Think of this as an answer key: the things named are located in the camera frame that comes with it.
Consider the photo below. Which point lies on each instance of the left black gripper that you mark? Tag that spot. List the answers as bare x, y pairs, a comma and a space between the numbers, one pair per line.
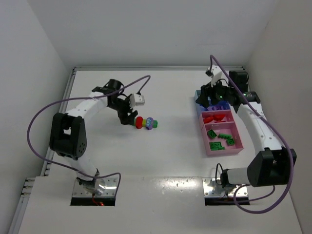
124, 111

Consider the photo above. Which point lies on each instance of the large pink container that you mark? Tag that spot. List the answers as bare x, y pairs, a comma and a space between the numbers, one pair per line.
225, 128

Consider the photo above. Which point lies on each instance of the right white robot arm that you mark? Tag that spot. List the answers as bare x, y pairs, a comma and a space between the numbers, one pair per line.
274, 161

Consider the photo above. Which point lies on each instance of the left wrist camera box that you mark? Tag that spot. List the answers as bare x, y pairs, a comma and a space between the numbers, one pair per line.
136, 100

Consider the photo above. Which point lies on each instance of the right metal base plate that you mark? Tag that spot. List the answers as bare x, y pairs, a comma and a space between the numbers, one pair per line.
212, 188

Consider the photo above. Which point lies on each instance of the red square lego brick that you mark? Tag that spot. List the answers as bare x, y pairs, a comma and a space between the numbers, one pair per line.
208, 119

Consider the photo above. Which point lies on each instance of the red round lego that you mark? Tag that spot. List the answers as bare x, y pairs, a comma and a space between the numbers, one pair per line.
139, 122
219, 117

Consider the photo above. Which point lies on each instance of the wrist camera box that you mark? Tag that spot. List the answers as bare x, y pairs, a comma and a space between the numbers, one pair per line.
136, 100
215, 73

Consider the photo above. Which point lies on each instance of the green lego plate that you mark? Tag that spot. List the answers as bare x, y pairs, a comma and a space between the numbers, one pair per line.
225, 136

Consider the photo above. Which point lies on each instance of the green base plate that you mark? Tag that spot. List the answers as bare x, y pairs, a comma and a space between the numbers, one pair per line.
155, 124

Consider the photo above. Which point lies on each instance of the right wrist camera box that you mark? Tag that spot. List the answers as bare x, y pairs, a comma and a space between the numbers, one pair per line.
215, 73

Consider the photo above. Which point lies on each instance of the purple brick from stack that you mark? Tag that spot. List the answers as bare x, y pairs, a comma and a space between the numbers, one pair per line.
216, 108

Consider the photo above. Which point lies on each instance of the large green plate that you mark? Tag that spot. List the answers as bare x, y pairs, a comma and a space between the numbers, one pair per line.
216, 146

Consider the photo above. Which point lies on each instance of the green square lego in bin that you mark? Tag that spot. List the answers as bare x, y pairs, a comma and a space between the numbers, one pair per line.
230, 142

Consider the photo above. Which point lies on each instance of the purple paw lego piece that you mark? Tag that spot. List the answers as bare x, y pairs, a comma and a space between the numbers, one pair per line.
149, 123

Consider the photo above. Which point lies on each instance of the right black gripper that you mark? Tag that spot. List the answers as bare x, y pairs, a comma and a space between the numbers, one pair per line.
206, 95

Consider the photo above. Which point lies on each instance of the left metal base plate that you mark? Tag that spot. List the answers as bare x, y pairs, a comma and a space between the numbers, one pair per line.
101, 188

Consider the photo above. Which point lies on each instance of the metal base plate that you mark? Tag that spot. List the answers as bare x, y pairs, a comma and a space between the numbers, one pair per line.
212, 188
101, 188

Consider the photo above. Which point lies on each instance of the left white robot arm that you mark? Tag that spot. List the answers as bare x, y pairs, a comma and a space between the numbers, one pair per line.
68, 133

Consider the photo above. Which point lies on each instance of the small pink container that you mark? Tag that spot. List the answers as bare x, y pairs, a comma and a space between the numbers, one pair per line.
228, 117

